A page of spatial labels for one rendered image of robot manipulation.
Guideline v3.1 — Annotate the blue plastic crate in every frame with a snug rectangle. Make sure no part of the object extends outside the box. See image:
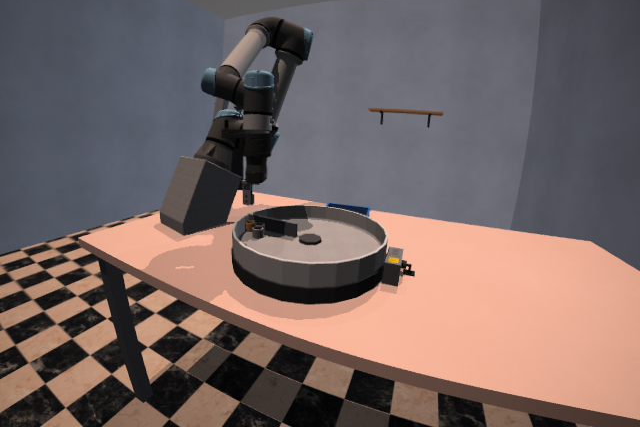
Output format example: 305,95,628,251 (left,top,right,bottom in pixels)
325,203,371,217

